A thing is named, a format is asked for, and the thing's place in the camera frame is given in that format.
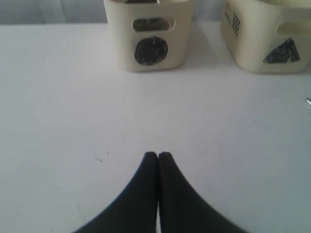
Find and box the white backdrop curtain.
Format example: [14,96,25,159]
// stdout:
[0,0,226,25]

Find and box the cream bin with circle mark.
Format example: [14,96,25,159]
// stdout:
[104,0,196,72]

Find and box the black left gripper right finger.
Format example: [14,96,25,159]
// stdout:
[158,152,245,233]

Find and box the cream bin with triangle mark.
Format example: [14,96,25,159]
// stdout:
[220,0,311,74]

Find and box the steel bowl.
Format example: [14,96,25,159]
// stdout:
[133,18,170,32]

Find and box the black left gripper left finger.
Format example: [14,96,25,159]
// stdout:
[76,152,158,233]

